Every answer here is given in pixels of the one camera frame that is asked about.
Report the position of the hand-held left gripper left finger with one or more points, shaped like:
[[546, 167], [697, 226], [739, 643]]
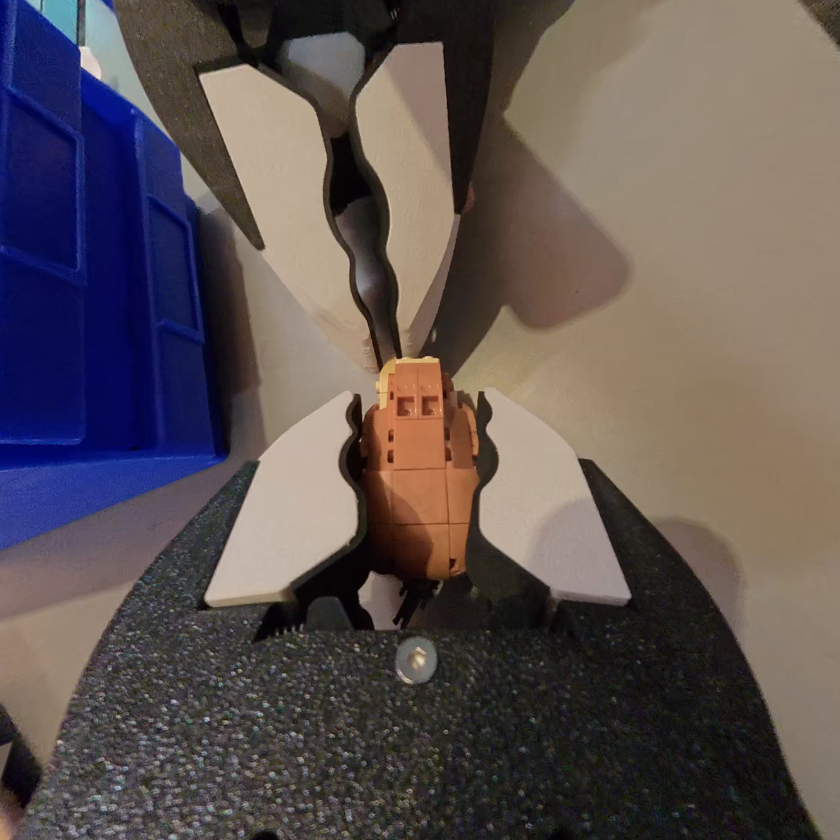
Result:
[[289, 518]]

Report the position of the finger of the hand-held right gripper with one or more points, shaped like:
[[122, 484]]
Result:
[[413, 131], [275, 170]]

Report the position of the blue plastic bin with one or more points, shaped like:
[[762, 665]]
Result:
[[98, 295]]

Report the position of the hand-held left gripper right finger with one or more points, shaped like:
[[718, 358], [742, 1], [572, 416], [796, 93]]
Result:
[[544, 518]]

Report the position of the orange and tan toy segment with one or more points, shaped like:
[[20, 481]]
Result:
[[417, 492]]

